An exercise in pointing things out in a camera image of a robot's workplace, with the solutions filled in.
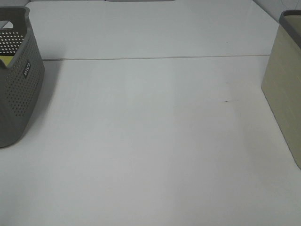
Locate grey perforated plastic basket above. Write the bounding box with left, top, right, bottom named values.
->
left=0, top=7, right=45, bottom=147

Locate beige plastic basket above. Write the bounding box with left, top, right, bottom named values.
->
left=261, top=9, right=301, bottom=166

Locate yellow cloth in basket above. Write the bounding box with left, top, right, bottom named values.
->
left=0, top=56, right=14, bottom=66

